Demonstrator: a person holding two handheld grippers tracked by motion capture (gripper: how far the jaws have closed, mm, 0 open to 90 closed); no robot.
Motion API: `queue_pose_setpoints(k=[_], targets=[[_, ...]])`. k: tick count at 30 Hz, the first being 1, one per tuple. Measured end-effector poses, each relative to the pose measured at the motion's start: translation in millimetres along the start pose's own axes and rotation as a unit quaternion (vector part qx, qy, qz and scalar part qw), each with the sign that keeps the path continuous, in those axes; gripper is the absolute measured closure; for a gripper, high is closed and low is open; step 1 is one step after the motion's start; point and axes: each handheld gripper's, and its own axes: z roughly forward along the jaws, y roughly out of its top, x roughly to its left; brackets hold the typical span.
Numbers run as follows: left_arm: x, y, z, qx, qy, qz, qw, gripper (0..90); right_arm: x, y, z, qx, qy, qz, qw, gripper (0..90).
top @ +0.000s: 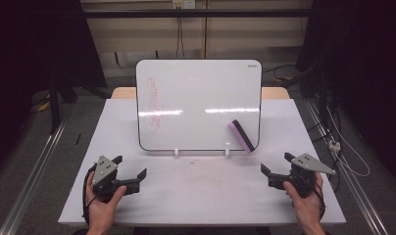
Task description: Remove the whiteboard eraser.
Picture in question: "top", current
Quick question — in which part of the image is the black hanging cable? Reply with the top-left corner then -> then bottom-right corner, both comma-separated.
175,17 -> 184,60

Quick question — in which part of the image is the white cable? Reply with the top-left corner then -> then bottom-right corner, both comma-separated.
325,106 -> 372,179

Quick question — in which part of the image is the black metal stand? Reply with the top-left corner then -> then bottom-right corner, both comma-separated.
281,48 -> 331,109
47,63 -> 113,135

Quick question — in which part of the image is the purple and black whiteboard eraser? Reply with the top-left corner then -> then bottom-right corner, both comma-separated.
227,118 -> 257,155

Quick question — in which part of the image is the dark curtain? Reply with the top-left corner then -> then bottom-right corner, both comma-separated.
0,0 -> 108,184
295,0 -> 396,189

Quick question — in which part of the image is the wooden table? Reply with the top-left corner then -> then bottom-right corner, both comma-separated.
111,86 -> 291,100

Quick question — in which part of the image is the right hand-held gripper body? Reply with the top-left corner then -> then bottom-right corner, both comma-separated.
287,153 -> 337,200

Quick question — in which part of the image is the black horizontal metal bar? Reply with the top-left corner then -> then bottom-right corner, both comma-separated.
80,8 -> 316,20

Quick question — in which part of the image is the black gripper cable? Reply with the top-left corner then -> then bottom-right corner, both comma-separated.
313,180 -> 327,223
81,163 -> 99,227

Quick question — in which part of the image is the aluminium floor rail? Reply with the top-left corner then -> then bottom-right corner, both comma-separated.
304,98 -> 390,235
0,119 -> 69,235

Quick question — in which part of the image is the white whiteboard with black rim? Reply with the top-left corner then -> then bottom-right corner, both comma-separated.
135,58 -> 264,153

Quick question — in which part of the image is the black floor cable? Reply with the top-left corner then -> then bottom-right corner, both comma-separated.
262,64 -> 299,83

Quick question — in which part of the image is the person's left hand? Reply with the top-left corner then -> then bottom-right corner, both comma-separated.
85,171 -> 128,231

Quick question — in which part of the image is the white wall socket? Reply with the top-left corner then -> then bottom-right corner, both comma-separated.
172,0 -> 197,10

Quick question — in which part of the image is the person's right hand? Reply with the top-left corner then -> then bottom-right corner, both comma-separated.
282,171 -> 326,229

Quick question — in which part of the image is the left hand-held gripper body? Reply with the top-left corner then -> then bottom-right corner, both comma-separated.
87,155 -> 124,201

